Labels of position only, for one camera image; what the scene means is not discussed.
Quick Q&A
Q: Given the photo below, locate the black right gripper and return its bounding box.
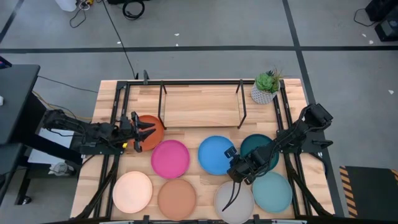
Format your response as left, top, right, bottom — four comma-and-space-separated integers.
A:
221, 151, 261, 212

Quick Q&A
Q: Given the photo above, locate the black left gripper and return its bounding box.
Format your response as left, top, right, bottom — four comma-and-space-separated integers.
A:
118, 111, 157, 153

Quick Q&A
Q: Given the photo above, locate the grey plate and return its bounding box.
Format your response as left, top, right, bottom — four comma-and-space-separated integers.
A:
213, 180, 255, 224

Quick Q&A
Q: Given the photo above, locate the burnt orange plate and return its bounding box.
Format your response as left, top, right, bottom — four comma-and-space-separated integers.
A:
129, 114, 165, 152

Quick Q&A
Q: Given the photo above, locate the magenta plate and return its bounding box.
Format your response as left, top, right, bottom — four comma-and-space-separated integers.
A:
150, 139, 191, 180

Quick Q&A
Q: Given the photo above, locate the light teal plate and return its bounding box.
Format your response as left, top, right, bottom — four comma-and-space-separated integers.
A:
252, 170, 294, 214

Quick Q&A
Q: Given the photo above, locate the blue plate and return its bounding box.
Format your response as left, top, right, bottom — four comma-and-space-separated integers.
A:
197, 135, 237, 176

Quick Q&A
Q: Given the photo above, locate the dark teal plate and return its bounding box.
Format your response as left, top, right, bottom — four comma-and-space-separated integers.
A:
239, 134, 280, 171

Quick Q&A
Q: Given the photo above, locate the tan brown plate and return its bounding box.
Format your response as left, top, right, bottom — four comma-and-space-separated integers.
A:
157, 178, 197, 221

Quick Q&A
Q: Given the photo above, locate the pale peach plate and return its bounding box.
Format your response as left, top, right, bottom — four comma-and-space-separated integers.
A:
112, 170, 154, 214

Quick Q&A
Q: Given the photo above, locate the white sheet under desk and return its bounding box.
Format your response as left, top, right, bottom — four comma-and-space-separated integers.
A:
27, 128, 76, 166

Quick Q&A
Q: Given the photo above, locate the crumpled grey bag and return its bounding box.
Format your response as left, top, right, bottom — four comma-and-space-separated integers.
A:
49, 161, 76, 177

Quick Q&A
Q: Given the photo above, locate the succulent in white pot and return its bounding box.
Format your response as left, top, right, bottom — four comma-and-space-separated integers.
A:
250, 67, 284, 105

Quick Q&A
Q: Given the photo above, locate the black desk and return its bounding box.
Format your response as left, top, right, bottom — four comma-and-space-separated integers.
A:
0, 63, 83, 206

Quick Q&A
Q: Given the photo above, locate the black mat with hazard stripes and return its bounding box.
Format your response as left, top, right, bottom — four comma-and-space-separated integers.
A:
338, 165, 398, 218

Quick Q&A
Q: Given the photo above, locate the white container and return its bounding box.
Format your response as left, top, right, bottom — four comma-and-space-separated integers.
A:
55, 0, 78, 12

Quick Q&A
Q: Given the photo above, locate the small black case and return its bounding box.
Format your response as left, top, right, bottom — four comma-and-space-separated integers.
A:
374, 17, 398, 43

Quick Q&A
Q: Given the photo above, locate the large black case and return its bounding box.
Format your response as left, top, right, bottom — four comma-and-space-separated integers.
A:
365, 0, 398, 22

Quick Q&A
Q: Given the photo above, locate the black metal rig frame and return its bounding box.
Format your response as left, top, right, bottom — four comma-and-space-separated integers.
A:
71, 70, 335, 224

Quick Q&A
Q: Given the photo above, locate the black cable by desk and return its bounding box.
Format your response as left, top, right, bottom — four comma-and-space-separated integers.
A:
37, 75, 99, 94

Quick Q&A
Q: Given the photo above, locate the long black floor cable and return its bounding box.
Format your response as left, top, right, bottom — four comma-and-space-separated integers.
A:
101, 0, 137, 79

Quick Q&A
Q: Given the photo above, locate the yellow cable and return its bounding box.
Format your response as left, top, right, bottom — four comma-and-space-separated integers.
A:
32, 90, 94, 121

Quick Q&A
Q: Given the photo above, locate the coiled black cable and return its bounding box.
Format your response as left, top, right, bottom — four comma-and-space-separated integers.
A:
122, 0, 146, 21

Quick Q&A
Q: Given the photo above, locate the thin black looped cable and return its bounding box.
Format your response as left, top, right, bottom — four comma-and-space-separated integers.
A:
68, 2, 88, 29

